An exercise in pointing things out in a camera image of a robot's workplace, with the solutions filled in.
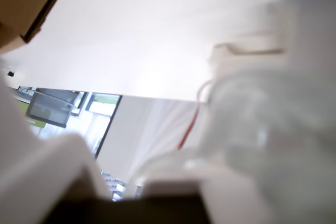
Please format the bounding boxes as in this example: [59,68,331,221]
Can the red servo wire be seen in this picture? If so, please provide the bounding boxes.
[177,102,202,149]

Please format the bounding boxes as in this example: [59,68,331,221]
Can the lime green panel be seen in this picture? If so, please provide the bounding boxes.
[14,95,47,129]

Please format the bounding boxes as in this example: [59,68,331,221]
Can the grey monitor screen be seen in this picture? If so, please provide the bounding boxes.
[25,90,77,129]

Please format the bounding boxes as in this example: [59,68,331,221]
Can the dark framed window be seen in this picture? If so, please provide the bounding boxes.
[85,91,123,158]

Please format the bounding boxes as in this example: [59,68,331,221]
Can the brown cardboard box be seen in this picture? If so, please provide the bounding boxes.
[0,0,63,56]

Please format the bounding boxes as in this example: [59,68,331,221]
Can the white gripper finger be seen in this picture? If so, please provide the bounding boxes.
[0,77,111,224]
[136,69,336,224]

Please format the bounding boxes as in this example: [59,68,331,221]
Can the white cloth backdrop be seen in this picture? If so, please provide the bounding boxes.
[125,97,202,183]

